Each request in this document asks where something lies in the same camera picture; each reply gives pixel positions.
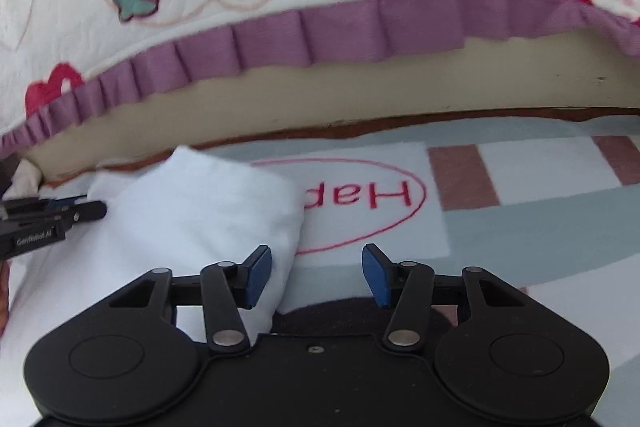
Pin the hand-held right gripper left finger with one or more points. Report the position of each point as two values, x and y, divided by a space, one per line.
258 279

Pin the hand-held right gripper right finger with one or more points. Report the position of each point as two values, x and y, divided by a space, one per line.
376 279

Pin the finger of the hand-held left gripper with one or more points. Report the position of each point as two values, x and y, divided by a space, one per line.
85 211
62 202

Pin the white t-shirt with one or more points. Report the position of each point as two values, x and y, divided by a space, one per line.
200 207

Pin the plaid floor mat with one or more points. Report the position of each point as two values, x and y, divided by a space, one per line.
500 232

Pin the beige bed base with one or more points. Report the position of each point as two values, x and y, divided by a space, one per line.
400 87

